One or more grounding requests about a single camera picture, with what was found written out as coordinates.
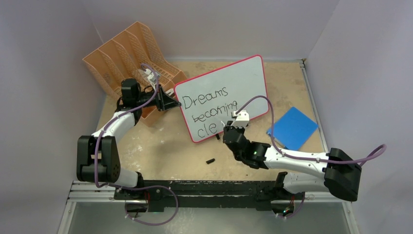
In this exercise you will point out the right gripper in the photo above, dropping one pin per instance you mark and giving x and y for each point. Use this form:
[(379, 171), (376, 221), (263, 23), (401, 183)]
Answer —
[(228, 126)]

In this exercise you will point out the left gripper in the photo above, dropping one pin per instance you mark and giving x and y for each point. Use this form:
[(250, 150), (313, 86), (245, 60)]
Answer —
[(164, 102)]

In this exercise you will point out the pink-framed whiteboard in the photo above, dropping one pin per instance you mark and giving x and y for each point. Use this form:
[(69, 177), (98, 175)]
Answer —
[(210, 98)]

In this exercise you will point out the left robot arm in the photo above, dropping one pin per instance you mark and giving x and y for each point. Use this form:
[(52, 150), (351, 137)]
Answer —
[(98, 159)]

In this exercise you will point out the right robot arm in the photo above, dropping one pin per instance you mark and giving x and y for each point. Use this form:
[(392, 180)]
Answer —
[(333, 171)]

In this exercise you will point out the peach plastic file organizer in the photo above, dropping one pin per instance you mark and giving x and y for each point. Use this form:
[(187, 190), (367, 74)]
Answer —
[(121, 58)]

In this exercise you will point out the blue notebook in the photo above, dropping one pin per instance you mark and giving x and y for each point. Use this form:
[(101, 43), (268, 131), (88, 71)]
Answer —
[(293, 129)]

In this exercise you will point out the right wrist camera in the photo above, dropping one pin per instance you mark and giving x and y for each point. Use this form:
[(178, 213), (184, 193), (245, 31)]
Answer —
[(240, 119)]

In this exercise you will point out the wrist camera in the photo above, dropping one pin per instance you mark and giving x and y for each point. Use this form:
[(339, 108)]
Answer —
[(151, 78), (240, 119)]

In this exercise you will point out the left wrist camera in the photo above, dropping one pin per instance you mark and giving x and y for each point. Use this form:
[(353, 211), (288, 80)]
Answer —
[(151, 78)]

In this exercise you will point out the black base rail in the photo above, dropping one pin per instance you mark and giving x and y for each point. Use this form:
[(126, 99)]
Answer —
[(259, 195)]

